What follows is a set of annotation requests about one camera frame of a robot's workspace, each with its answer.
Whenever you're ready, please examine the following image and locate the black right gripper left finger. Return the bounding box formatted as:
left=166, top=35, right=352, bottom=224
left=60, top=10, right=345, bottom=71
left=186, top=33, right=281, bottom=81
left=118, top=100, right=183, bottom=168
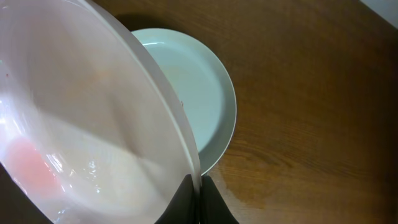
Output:
left=155, top=174, right=196, bottom=224

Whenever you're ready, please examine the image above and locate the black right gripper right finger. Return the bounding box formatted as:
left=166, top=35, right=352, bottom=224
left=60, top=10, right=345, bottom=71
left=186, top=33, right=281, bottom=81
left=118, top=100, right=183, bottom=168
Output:
left=200, top=175, right=239, bottom=224

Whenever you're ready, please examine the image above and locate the pale green clean plate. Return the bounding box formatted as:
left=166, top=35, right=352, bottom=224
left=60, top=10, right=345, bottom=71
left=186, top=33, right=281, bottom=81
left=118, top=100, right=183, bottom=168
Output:
left=132, top=28, right=237, bottom=174

